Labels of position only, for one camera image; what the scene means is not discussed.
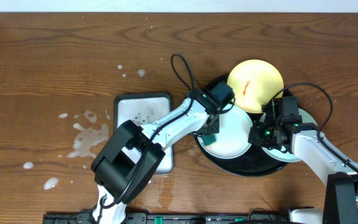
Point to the light blue plate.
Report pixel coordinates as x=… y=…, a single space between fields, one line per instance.
x=232 y=138

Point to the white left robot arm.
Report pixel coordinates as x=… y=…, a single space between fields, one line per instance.
x=131 y=156

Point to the green yellow sponge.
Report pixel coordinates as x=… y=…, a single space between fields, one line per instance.
x=209 y=139

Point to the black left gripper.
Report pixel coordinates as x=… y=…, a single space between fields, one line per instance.
x=212 y=127

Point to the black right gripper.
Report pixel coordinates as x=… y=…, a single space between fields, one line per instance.
x=255 y=138

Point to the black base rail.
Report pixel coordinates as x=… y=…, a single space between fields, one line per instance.
x=143 y=218

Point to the yellow plate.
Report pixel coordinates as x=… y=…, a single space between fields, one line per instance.
x=254 y=83

